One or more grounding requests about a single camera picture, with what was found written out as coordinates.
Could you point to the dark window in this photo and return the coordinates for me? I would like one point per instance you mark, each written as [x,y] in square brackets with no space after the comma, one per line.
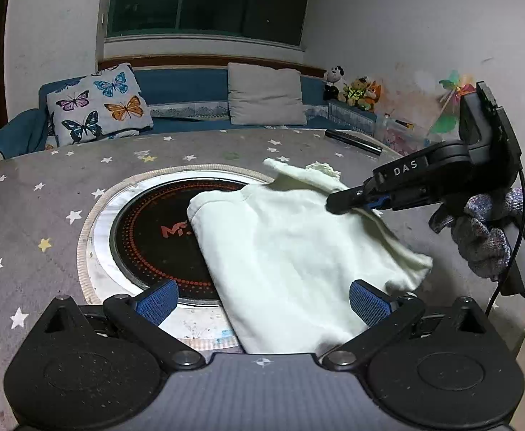
[277,21]

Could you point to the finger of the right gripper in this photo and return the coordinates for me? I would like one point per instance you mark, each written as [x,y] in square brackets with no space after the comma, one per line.
[380,203]
[343,201]

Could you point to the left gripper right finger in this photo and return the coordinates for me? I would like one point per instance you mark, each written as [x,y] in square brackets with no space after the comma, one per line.
[388,320]

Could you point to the colourful pinwheel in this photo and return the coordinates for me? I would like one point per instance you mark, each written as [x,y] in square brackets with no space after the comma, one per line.
[455,86]

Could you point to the pale green shirt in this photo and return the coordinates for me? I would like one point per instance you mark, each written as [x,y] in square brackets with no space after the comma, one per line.
[282,264]

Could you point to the butterfly print pillow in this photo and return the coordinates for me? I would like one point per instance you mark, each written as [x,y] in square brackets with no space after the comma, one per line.
[103,105]

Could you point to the blue sofa bench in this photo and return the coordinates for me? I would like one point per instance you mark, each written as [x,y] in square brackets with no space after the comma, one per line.
[180,100]

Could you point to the panda plush toy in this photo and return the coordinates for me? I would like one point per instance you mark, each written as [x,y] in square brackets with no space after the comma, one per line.
[334,83]

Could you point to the grey knit gloved right hand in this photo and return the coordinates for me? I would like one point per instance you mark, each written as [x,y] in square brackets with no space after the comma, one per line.
[480,241]

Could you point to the orange fox plush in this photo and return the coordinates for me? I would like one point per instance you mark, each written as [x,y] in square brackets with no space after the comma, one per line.
[372,95]

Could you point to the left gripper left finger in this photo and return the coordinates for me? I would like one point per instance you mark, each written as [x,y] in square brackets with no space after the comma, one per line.
[137,319]

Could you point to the clear plastic storage box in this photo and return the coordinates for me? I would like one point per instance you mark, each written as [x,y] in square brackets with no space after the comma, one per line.
[401,136]

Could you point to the beige pillow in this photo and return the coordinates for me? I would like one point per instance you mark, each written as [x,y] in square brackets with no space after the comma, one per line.
[263,96]

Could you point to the black remote control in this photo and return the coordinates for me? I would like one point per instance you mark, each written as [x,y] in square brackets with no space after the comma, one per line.
[354,141]

